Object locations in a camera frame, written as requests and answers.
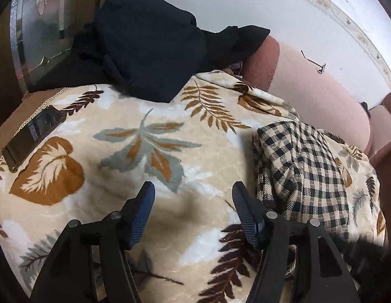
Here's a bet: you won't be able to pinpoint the glass door panel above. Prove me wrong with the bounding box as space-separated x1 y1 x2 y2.
9 0 108 93

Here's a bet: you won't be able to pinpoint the pink sofa back cushion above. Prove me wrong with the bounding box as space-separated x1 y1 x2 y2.
368 91 391 177
241 36 372 158

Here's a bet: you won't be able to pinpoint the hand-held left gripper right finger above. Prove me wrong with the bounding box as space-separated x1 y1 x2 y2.
232 181 362 303

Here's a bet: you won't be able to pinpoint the checked beige black jacket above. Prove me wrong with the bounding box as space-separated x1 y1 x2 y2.
252 121 357 281

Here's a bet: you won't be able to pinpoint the black cloth pile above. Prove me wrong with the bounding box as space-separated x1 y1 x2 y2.
34 0 271 103

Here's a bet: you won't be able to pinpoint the black smartphone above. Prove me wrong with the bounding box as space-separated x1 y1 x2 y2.
2 105 67 172

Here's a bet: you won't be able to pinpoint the leaf print blanket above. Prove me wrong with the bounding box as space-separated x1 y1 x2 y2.
0 69 387 303

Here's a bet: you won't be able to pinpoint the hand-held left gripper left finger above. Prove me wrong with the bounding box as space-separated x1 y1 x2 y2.
30 181 156 303

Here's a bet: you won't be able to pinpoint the eyeglasses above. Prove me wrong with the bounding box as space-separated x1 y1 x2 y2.
301 50 326 74

